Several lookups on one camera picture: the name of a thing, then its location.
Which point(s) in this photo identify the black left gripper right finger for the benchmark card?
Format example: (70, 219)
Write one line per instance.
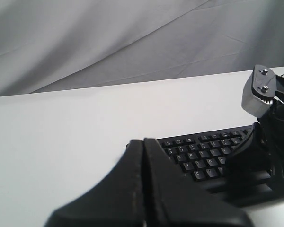
(173, 200)

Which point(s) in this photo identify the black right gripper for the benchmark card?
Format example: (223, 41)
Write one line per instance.
(260, 155)

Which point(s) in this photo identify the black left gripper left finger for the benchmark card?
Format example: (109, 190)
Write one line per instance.
(116, 201)

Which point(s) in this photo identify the grey backdrop cloth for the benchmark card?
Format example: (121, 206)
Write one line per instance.
(50, 45)

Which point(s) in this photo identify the black acer keyboard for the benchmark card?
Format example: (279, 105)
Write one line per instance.
(202, 157)

